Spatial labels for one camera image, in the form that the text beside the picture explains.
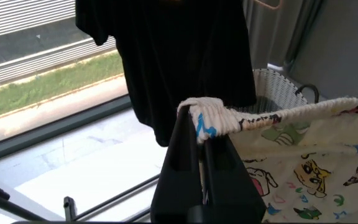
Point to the window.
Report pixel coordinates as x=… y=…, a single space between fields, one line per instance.
x=57 y=124

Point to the black clothes rack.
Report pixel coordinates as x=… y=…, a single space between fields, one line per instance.
x=70 y=207

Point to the black garment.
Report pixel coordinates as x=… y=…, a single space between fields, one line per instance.
x=182 y=56

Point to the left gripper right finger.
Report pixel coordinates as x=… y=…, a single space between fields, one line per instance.
x=232 y=193

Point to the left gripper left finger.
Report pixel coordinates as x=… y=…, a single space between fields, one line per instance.
x=176 y=186

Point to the pink clothes hanger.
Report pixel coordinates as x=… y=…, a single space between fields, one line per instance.
x=270 y=4

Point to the cream printed garment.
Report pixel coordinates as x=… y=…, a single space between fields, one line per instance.
x=306 y=155

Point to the white laundry basket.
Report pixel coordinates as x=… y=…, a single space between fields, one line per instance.
x=278 y=90

